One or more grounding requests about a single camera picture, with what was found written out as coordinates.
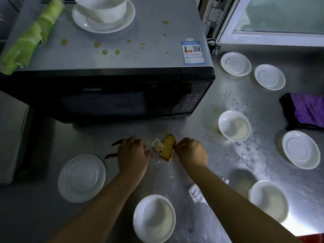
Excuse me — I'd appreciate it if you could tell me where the white window frame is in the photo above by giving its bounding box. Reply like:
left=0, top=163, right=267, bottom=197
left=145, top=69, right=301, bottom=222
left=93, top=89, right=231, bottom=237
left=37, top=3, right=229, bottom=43
left=215, top=0, right=324, bottom=47

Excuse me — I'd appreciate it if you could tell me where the person's left forearm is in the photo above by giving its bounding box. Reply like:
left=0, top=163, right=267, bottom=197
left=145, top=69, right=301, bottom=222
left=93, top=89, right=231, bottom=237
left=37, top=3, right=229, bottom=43
left=49, top=172, right=143, bottom=243

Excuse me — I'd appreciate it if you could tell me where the purple and black cloth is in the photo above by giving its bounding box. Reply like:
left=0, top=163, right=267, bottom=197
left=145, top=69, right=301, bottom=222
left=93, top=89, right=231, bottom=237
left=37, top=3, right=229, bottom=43
left=280, top=93, right=324, bottom=131

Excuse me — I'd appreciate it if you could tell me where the blue energy label sticker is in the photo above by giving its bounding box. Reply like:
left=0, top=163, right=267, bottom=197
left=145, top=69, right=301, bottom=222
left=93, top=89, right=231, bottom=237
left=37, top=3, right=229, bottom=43
left=180, top=41, right=205, bottom=65

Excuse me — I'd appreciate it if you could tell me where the green vegetable stalk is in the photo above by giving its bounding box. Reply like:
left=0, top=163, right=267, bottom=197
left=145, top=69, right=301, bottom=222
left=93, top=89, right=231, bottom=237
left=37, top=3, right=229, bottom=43
left=0, top=0, right=65, bottom=76

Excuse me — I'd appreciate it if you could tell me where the black microwave oven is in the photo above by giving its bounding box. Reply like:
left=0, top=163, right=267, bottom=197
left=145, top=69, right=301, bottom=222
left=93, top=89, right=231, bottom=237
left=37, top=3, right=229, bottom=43
left=0, top=0, right=216, bottom=124

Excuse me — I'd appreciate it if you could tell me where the small white bowl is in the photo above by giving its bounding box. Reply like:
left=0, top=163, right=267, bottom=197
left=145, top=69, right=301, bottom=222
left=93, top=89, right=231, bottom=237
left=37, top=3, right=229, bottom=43
left=133, top=194, right=176, bottom=243
left=218, top=110, right=251, bottom=142
left=249, top=180, right=289, bottom=224

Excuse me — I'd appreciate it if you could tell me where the large white bowl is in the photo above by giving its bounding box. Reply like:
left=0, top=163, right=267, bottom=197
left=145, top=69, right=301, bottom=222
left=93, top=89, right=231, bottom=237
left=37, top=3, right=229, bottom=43
left=73, top=0, right=129, bottom=23

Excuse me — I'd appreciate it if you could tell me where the white saucer plate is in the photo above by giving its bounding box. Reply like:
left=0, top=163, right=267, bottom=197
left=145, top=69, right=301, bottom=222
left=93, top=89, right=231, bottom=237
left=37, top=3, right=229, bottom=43
left=221, top=52, right=252, bottom=77
left=58, top=154, right=106, bottom=204
left=254, top=64, right=286, bottom=91
left=282, top=130, right=321, bottom=170

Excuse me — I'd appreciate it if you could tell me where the person's left hand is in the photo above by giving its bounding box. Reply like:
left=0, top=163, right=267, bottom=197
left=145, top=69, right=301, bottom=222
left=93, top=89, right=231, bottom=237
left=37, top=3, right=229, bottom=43
left=117, top=137, right=152, bottom=181

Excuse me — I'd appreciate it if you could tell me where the crumpled white paper scrap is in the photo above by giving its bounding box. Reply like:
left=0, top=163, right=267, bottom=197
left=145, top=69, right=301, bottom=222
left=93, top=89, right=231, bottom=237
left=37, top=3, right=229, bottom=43
left=188, top=178, right=230, bottom=205

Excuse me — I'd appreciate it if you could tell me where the red chili pepper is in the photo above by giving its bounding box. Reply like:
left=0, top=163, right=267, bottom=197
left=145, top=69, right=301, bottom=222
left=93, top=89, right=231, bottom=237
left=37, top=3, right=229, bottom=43
left=111, top=134, right=137, bottom=147

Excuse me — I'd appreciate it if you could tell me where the clear plastic wrapper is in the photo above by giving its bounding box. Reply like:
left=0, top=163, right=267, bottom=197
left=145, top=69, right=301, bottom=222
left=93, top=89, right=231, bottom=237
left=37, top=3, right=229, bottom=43
left=145, top=133, right=179, bottom=165

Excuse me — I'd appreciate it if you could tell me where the large white saucer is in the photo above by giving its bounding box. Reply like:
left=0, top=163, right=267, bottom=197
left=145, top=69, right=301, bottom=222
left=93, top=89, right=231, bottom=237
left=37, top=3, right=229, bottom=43
left=72, top=0, right=136, bottom=34

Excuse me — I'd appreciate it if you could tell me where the white paper piece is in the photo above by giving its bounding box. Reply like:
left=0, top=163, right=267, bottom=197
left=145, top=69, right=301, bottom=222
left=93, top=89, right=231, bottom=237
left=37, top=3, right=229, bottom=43
left=151, top=138, right=164, bottom=152

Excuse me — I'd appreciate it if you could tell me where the person's right hand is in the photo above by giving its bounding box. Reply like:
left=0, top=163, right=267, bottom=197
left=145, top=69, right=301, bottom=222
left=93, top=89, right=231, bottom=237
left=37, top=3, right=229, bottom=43
left=174, top=137, right=209, bottom=172

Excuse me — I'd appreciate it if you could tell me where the yellow cake slice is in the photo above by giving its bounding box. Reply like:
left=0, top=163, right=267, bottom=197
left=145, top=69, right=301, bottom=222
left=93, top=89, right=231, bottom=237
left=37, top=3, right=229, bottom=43
left=159, top=134, right=177, bottom=162

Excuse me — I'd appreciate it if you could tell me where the white door hinge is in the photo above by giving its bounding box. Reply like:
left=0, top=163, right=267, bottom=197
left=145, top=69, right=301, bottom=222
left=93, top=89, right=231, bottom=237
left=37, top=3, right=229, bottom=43
left=199, top=0, right=223, bottom=55

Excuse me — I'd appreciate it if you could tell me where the person's right forearm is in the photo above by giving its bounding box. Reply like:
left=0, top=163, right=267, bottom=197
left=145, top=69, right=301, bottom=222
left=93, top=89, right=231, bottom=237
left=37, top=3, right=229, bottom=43
left=183, top=164, right=302, bottom=243

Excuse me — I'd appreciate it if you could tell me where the red object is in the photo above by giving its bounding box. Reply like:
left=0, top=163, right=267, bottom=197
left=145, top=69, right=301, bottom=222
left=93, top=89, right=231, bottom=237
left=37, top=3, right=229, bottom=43
left=298, top=233, right=324, bottom=243

